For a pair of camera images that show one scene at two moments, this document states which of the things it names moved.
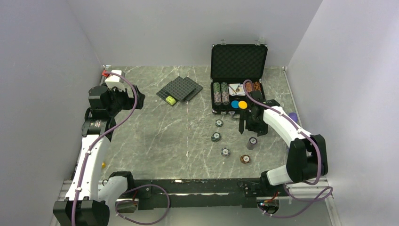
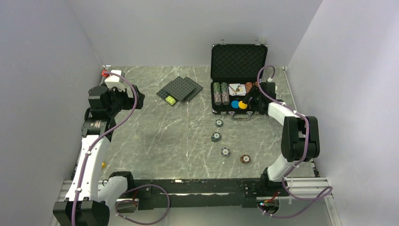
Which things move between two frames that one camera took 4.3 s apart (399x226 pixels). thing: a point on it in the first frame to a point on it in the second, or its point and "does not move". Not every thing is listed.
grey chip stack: [217, 98] does not move
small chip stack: [219, 123] does not move
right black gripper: [262, 129] to [254, 92]
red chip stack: [249, 86] does not move
